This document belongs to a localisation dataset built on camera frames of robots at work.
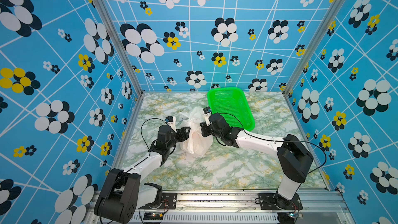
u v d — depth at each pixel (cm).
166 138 68
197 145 83
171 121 77
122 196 41
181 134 77
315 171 49
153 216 72
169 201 73
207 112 75
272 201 72
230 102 114
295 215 68
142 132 99
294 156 49
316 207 199
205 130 76
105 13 78
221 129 65
